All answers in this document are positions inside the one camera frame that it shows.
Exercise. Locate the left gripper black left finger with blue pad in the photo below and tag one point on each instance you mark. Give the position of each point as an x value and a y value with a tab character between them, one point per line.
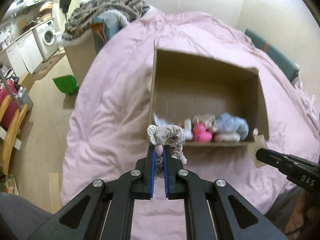
103	210

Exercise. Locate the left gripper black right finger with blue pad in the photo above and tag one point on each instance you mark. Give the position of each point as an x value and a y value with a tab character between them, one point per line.
214	209

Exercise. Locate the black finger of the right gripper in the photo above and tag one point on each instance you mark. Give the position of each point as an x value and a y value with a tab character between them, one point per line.
301	172

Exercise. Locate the cream lace scrunchie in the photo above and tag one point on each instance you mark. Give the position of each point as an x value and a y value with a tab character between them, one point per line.
208	120

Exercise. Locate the person's right hand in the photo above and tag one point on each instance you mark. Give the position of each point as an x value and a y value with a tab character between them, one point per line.
306	209

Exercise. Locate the white round sponge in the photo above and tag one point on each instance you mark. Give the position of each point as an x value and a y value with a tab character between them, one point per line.
227	137

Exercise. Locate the pink rubber duck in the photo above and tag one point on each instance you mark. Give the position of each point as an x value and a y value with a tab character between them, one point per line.
200	133

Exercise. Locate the light blue fluffy cloth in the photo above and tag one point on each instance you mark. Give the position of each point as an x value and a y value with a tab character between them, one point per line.
232	124

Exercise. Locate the clear plastic bag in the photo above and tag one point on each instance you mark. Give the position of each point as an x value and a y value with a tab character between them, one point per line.
160	122

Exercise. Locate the teal headboard cushion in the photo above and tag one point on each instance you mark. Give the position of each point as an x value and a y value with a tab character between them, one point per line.
289	69

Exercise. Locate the wooden chair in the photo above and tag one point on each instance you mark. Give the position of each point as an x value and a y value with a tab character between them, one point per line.
10	137

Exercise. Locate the open cardboard box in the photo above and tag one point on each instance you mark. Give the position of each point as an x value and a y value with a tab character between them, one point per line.
187	84

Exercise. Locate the green dustpan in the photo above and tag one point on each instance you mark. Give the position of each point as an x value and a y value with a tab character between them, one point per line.
66	84

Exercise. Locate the grey bin with bottle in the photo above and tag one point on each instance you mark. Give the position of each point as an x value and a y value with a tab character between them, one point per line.
24	98

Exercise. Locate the small cardboard box on floor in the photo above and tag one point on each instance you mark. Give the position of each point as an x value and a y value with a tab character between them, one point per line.
26	81

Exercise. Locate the patterned floor mat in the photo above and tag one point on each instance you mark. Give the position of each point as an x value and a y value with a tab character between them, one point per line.
45	67

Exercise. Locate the white kitchen cabinets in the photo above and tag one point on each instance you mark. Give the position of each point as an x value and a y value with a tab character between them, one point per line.
24	55

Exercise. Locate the teal orange pillow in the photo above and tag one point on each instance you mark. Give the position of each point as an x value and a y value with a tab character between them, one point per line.
106	25

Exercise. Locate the white washing machine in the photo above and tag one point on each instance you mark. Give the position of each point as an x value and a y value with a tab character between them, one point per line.
46	40

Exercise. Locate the striped knitted blanket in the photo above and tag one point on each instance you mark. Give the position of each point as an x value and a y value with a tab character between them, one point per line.
78	24

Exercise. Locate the black hanging garment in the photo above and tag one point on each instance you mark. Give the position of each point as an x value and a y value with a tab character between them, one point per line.
64	5

